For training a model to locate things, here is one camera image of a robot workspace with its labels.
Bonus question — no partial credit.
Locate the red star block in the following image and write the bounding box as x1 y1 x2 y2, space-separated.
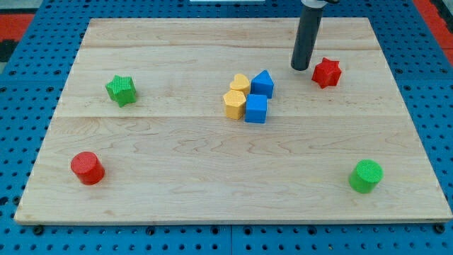
311 57 342 89

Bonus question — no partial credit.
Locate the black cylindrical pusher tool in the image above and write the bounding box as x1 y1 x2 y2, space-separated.
291 0 340 71

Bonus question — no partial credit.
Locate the wooden board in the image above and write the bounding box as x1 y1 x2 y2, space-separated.
15 18 452 225

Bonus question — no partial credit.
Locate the green cylinder block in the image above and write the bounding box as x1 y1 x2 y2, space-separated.
348 159 384 193

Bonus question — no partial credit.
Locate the blue cube block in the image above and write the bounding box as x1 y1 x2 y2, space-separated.
245 93 268 123

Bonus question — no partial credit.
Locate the red cylinder block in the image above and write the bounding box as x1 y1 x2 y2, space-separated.
70 152 105 185

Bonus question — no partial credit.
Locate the yellow hexagon block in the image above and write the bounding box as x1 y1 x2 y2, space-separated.
223 90 246 120

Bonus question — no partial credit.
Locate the green star block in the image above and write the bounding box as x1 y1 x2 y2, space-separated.
105 75 137 108

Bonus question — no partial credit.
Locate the blue triangle block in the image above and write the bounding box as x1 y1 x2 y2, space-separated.
251 69 275 99

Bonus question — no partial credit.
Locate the yellow heart block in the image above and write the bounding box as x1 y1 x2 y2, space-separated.
229 74 251 96

